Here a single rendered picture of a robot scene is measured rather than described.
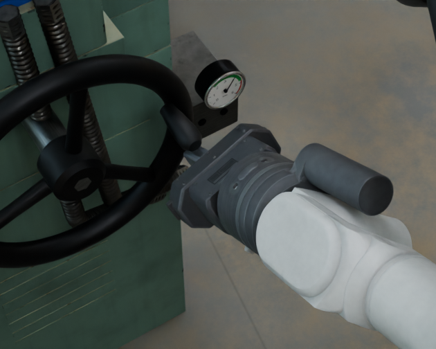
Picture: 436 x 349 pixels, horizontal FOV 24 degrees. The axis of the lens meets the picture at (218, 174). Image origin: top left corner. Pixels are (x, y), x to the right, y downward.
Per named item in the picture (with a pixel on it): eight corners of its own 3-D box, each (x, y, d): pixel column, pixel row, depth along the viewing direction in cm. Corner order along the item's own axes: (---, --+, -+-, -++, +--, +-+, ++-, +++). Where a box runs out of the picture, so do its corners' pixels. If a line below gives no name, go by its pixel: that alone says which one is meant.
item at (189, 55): (190, 147, 140) (189, 110, 133) (147, 89, 146) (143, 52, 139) (241, 122, 142) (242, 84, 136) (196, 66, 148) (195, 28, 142)
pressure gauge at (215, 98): (205, 125, 133) (205, 85, 126) (190, 106, 135) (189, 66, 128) (246, 106, 135) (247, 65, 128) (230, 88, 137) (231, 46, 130)
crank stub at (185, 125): (189, 159, 102) (182, 148, 100) (160, 121, 105) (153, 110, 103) (209, 145, 102) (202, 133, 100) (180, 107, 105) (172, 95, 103)
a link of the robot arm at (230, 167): (198, 248, 101) (257, 295, 91) (147, 181, 96) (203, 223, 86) (289, 167, 103) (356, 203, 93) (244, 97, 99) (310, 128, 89)
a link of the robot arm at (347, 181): (318, 266, 94) (391, 317, 84) (223, 247, 88) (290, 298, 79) (360, 153, 92) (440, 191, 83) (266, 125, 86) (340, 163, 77)
